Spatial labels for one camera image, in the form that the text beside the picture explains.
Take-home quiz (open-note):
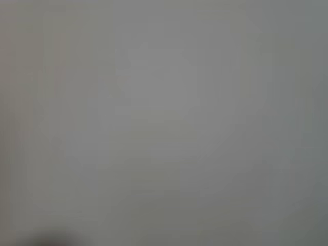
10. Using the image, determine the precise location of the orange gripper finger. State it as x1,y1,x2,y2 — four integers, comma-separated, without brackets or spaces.
24,229,85,246

